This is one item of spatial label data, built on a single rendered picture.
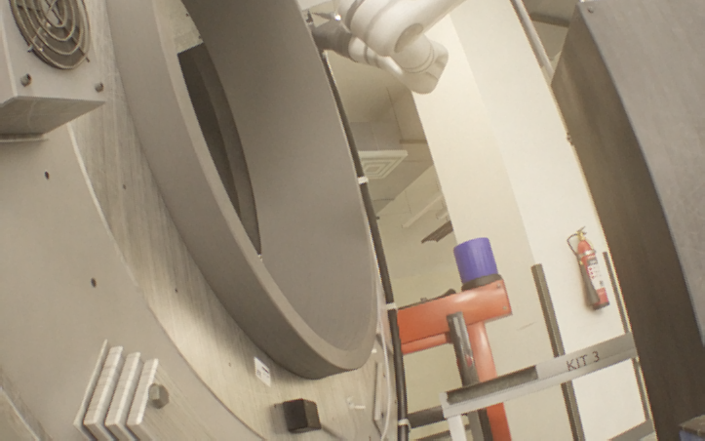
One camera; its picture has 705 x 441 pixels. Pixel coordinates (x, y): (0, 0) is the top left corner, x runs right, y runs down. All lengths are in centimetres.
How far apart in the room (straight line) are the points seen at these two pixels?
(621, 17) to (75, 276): 71
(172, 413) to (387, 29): 59
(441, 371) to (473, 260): 968
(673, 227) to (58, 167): 63
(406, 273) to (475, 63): 767
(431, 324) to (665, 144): 122
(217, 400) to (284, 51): 90
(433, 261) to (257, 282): 1144
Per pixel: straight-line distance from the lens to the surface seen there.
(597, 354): 120
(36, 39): 36
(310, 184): 129
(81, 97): 39
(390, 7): 86
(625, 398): 421
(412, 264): 1178
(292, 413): 70
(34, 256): 40
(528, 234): 392
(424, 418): 183
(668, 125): 80
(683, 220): 77
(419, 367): 1132
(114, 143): 52
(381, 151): 706
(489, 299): 186
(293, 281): 120
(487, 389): 118
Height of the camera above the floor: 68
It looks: 18 degrees up
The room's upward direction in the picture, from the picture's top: 14 degrees counter-clockwise
